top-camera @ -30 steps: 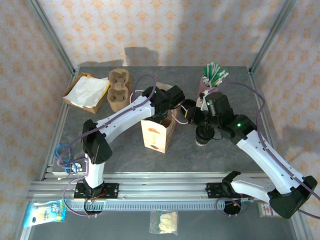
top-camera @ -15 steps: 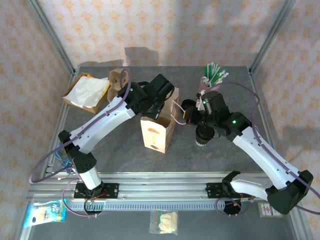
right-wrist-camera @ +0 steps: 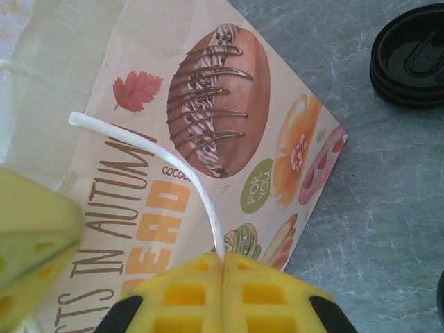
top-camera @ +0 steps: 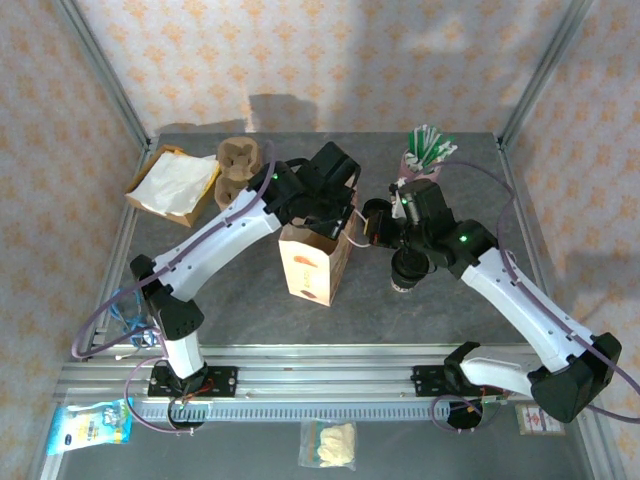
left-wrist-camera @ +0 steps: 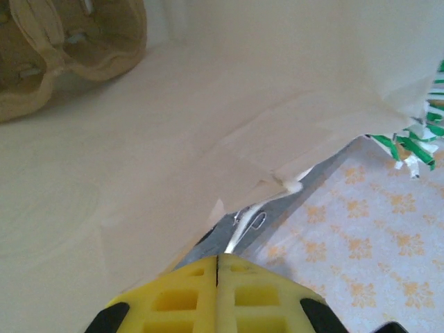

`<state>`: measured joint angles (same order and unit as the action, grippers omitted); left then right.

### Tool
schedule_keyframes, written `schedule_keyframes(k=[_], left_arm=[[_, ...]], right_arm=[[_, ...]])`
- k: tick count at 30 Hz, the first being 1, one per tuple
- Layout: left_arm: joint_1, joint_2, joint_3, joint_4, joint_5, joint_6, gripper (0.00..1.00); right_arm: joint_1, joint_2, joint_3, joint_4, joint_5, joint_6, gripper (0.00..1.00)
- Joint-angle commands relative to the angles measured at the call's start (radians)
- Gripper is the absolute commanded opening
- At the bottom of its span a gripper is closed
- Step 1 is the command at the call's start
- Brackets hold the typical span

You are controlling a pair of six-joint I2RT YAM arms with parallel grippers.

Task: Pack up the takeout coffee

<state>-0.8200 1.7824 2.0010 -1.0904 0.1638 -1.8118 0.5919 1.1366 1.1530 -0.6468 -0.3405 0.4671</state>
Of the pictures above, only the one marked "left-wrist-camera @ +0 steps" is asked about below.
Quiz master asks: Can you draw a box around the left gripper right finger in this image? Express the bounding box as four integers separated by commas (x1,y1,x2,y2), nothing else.
216,255,348,333

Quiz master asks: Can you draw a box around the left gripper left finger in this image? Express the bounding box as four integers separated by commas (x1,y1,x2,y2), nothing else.
84,255,219,333

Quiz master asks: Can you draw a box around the printed white paper bag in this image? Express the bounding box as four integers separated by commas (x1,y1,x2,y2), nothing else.
0,0,444,289

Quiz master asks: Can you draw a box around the brown cardboard cup carrier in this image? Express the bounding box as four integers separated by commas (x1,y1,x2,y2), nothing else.
0,0,149,123

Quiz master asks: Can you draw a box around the green white wrapped straw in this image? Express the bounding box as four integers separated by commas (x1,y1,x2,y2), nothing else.
398,123,444,153
367,133,437,171
425,58,444,124

